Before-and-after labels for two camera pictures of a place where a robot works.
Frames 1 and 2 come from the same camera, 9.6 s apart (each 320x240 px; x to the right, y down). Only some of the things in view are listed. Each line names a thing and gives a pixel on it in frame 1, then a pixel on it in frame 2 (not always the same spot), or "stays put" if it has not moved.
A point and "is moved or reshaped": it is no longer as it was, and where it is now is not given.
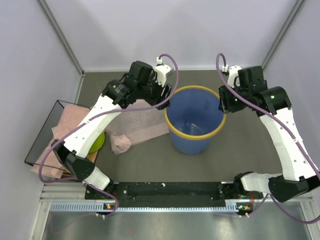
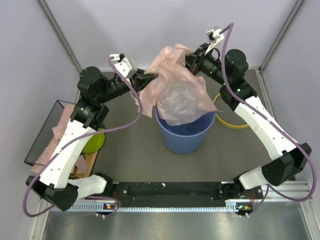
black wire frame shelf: (45, 136) stays put
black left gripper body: (157, 91) -> (133, 80)
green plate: (98, 143) stays put
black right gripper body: (230, 102) -> (204, 63)
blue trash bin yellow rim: (193, 119) is moved or reshaped
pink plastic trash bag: (128, 128) -> (177, 97)
